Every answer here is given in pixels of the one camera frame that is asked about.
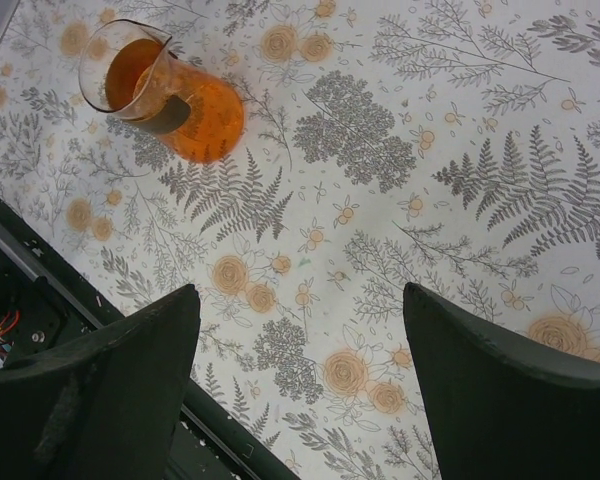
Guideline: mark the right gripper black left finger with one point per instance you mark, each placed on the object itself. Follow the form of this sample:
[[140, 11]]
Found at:
[[105, 405]]

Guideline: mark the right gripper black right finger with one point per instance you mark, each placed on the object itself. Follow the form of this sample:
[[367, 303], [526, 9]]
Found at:
[[499, 405]]

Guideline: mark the orange glass carafe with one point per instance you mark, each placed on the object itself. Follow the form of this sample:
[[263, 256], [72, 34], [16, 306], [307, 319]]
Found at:
[[128, 71]]

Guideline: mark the floral patterned tablecloth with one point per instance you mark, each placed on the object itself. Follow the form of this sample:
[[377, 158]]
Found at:
[[453, 144]]

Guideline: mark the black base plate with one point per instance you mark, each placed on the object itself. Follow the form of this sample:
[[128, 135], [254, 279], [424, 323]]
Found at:
[[45, 303]]

